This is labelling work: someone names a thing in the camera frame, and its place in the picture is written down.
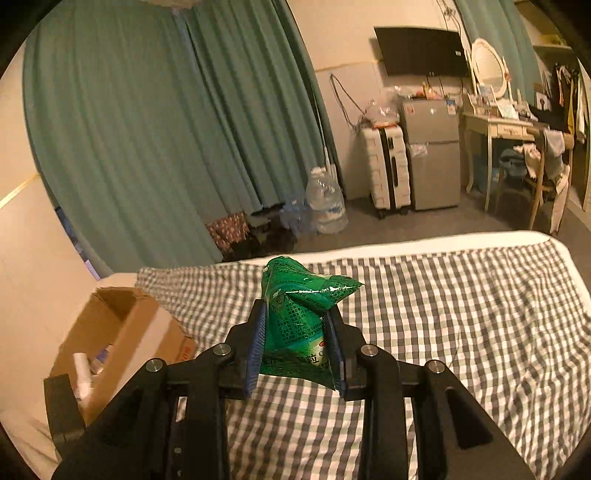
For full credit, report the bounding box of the white dressing table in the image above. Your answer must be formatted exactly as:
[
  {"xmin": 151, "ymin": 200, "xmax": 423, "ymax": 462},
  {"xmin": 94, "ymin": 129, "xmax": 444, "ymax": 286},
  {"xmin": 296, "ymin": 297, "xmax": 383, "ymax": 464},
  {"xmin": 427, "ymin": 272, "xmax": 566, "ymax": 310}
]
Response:
[{"xmin": 461, "ymin": 95, "xmax": 546, "ymax": 212}]

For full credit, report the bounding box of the teal window curtain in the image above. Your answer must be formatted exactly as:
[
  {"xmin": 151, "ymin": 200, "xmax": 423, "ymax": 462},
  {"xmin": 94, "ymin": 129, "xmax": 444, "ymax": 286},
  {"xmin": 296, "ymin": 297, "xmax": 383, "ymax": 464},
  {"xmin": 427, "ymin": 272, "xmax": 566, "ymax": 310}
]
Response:
[
  {"xmin": 456, "ymin": 0, "xmax": 541, "ymax": 102},
  {"xmin": 23, "ymin": 1, "xmax": 337, "ymax": 274}
]

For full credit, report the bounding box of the oval white vanity mirror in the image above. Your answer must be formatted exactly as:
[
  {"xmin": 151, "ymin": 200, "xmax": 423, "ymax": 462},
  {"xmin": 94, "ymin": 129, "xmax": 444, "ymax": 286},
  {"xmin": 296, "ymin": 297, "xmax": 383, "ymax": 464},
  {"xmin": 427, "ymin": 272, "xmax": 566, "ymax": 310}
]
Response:
[{"xmin": 471, "ymin": 38, "xmax": 510, "ymax": 99}]

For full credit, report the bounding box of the black wall television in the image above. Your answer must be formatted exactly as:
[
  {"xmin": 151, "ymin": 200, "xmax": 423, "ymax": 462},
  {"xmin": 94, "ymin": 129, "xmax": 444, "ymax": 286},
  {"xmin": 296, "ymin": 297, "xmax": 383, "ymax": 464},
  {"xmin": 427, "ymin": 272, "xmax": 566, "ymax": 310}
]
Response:
[{"xmin": 374, "ymin": 27, "xmax": 470, "ymax": 78}]

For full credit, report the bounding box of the brown cardboard box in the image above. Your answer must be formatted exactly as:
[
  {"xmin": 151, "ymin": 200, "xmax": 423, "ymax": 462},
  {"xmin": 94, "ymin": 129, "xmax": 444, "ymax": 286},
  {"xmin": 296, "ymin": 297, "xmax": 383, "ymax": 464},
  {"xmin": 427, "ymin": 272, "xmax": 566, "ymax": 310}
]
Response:
[{"xmin": 50, "ymin": 287, "xmax": 197, "ymax": 424}]

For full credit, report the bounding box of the white hard-shell suitcase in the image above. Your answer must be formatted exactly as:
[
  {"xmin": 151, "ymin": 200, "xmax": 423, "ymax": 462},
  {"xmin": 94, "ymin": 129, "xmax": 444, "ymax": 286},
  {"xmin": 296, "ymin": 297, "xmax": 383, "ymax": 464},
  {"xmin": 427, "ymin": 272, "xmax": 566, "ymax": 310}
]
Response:
[{"xmin": 362, "ymin": 125, "xmax": 412, "ymax": 219}]

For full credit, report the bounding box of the silver mini fridge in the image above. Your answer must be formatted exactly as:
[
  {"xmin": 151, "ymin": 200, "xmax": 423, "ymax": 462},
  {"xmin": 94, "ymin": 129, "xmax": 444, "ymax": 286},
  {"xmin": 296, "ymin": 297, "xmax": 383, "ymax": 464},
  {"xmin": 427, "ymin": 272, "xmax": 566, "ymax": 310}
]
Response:
[{"xmin": 401, "ymin": 99, "xmax": 461, "ymax": 211}]

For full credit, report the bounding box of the patterned brown bag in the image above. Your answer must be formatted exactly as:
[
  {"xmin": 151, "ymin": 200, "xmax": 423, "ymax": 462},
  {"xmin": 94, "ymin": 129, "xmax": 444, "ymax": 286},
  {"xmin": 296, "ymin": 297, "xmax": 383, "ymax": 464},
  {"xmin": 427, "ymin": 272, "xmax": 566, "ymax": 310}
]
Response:
[{"xmin": 205, "ymin": 212, "xmax": 250, "ymax": 259}]

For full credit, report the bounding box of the wooden chair with clothes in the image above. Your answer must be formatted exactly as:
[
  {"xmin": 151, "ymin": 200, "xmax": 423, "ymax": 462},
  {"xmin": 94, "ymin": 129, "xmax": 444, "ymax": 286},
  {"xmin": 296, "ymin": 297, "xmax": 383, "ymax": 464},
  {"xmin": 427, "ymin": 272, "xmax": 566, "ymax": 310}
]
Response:
[{"xmin": 521, "ymin": 126, "xmax": 575, "ymax": 236}]

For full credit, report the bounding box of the grey white checkered bedsheet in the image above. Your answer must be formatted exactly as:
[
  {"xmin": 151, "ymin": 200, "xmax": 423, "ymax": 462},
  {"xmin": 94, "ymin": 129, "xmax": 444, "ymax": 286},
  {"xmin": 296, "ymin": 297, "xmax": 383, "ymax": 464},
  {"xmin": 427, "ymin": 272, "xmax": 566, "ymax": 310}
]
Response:
[{"xmin": 135, "ymin": 238, "xmax": 591, "ymax": 480}]

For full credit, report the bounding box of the large clear water jug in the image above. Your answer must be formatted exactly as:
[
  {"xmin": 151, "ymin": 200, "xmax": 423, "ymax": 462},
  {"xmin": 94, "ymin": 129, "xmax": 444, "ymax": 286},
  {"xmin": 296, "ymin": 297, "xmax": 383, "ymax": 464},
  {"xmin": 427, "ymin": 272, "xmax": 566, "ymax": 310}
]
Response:
[{"xmin": 305, "ymin": 167, "xmax": 349, "ymax": 235}]

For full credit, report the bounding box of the white cylindrical tube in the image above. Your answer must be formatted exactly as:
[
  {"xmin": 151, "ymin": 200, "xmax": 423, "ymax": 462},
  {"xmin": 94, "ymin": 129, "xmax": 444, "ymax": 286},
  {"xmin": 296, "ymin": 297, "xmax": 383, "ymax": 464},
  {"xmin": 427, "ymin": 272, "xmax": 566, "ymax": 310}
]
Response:
[{"xmin": 72, "ymin": 352, "xmax": 93, "ymax": 404}]

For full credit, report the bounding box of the teal right window curtain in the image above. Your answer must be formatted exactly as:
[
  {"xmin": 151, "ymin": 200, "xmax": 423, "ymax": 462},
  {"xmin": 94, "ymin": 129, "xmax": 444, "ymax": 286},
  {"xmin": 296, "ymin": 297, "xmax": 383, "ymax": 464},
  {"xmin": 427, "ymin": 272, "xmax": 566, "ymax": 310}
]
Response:
[{"xmin": 456, "ymin": 0, "xmax": 541, "ymax": 102}]

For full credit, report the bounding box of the green snack packet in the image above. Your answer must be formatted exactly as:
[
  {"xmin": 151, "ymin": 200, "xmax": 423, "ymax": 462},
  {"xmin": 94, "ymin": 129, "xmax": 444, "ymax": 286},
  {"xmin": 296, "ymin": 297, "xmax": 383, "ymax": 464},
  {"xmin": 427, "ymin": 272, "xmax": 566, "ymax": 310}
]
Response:
[{"xmin": 260, "ymin": 256, "xmax": 362, "ymax": 390}]

